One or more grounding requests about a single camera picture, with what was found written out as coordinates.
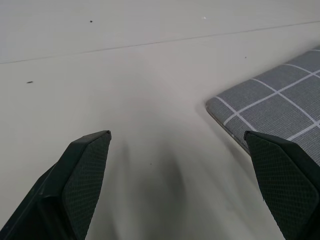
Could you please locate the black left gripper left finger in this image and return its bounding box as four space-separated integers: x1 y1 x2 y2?
0 129 113 240

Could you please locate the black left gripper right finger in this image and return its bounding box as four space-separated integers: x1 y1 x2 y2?
243 130 320 240

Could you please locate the grey checked cloth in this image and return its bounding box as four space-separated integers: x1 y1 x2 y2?
205 46 320 167

